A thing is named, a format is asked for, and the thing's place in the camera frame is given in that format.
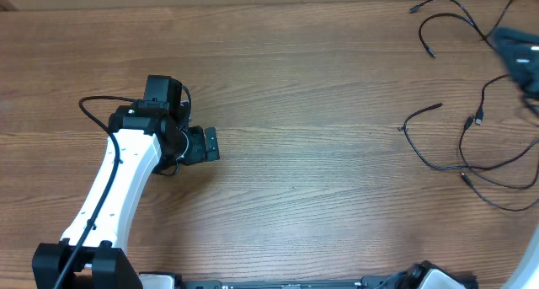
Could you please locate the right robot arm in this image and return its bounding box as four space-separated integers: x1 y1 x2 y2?
494 28 538 289

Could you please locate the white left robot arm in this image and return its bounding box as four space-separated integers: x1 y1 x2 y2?
32 75 220 289

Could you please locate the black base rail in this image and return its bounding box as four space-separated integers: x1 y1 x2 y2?
134 261 479 289

